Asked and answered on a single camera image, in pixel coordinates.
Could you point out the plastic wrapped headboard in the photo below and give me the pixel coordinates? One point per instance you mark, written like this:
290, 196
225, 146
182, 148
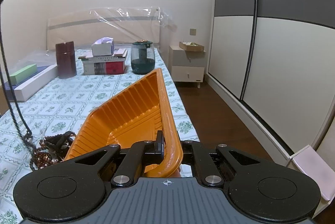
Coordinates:
28, 30

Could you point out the white bedside cabinet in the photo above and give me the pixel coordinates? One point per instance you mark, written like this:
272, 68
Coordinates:
186, 66

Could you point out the sliding wardrobe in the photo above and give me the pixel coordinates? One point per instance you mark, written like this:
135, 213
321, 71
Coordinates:
272, 61

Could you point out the floral tablecloth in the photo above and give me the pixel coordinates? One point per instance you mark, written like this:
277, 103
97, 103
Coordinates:
60, 106

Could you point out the dark brown cylindrical canister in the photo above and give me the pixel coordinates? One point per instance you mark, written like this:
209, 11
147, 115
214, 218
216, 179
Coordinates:
66, 60

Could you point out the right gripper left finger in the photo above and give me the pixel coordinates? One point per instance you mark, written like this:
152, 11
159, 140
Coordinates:
132, 162

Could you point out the orange plastic tray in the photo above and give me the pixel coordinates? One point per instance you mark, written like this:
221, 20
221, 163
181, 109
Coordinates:
135, 114

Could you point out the wooden tray on cabinet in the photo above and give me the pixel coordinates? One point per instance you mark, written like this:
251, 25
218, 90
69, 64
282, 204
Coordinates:
191, 46

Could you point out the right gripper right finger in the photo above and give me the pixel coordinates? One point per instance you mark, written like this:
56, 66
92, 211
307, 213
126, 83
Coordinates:
202, 165

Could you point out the white chair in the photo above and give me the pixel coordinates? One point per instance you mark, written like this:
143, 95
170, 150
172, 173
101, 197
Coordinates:
308, 161

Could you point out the white tissue box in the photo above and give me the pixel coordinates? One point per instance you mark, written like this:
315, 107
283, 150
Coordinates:
103, 47

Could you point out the green box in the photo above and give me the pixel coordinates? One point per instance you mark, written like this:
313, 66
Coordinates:
23, 74

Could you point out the wall socket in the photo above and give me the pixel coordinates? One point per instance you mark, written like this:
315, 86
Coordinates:
193, 32

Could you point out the white and blue long box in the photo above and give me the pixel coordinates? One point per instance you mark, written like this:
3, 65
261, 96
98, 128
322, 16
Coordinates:
30, 86

